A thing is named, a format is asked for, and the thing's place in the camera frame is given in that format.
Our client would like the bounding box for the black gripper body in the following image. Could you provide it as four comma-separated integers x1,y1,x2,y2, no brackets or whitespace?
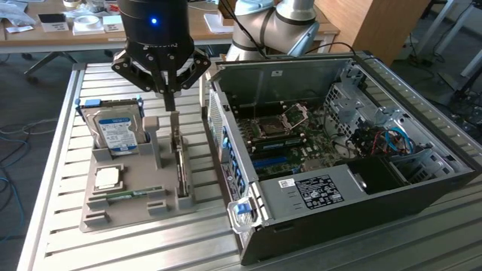
116,0,196,73

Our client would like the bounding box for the graphics card with metal bracket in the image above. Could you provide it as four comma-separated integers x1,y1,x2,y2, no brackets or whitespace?
168,111,194,199

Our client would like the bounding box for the small white box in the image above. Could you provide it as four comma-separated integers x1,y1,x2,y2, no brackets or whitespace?
102,15,126,33

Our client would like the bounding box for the white paper stack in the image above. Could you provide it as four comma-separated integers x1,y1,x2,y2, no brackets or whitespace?
203,12,237,34

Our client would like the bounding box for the flat white box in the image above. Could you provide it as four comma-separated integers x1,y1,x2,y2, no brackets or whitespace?
72,23,107,37

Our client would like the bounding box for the white tape roll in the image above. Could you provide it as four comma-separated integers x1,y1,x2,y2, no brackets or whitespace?
72,15,103,29

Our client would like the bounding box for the hard disk with blue caddy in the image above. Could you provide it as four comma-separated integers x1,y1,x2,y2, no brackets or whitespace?
74,95,147,156

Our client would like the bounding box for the black and white box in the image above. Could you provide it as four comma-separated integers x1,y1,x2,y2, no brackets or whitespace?
38,12,70,33

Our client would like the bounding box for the CPU socket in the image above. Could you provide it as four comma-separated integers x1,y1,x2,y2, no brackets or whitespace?
255,115,299,139

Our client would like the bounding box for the wooden desk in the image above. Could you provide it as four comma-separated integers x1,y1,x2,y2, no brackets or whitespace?
0,0,342,55

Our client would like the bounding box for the metal socket cover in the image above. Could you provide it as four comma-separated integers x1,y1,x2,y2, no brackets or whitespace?
279,102,310,134

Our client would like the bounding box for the green RAM stick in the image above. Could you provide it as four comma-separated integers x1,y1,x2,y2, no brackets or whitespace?
250,137,305,152
90,188,164,201

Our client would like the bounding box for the white label card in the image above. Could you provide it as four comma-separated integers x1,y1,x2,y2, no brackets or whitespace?
4,25,36,34

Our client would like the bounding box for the silver CPU chip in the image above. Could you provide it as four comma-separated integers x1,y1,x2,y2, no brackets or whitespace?
95,168,123,191

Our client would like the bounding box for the blue expansion slot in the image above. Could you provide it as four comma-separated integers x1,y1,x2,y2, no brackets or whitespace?
251,155,293,171

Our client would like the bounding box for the clear plastic bag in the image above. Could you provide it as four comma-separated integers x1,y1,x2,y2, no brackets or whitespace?
0,0,39,27

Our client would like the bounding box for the black label sticker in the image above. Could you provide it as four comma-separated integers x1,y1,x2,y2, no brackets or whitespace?
222,163,243,200

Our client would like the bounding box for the green motherboard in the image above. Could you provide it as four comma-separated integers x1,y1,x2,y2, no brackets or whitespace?
237,103,359,178

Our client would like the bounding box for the silver metal disk bay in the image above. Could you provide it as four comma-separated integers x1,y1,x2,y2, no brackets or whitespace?
322,81,386,139

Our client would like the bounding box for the grey parts rack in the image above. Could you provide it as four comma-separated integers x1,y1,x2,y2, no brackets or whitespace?
79,114,199,234

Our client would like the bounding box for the blue case latch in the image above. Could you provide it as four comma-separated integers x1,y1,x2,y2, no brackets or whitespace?
233,197,254,218

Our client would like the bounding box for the wooden cabinet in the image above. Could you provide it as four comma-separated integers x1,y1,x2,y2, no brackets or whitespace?
314,0,433,67

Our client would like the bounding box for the grey power supply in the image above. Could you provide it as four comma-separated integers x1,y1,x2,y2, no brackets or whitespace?
257,164,369,222

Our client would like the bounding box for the black open PC case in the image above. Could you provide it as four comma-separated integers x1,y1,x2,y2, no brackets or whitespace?
198,50,482,266

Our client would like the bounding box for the black power cable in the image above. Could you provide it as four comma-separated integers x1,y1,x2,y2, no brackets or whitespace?
317,41,378,62

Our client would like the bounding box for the red wire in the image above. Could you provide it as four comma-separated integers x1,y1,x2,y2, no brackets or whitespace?
370,132,393,155

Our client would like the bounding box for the blue wire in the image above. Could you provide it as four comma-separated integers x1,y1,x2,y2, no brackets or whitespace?
381,126,417,156

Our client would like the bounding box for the white desk frame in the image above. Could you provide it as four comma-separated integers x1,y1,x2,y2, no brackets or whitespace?
414,0,482,78

